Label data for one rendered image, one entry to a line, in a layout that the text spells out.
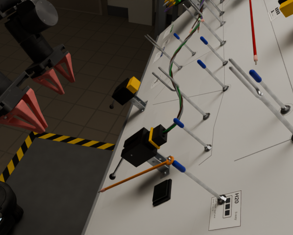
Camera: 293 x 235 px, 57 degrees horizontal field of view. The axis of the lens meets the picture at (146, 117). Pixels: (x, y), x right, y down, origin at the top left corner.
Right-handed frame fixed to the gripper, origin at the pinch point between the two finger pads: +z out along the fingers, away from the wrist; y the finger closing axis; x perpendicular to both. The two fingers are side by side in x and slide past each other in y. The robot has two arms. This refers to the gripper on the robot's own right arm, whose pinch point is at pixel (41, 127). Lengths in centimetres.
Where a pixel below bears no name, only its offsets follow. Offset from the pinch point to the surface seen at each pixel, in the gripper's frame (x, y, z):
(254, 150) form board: -33.1, -6.9, 16.8
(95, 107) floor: 94, 131, 58
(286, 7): -44.9, 12.1, 8.6
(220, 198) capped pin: -27.3, -12.8, 17.2
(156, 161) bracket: -15.3, -1.5, 17.0
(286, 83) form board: -40.3, 3.0, 15.7
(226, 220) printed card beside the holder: -27.6, -15.8, 17.7
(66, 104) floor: 113, 131, 43
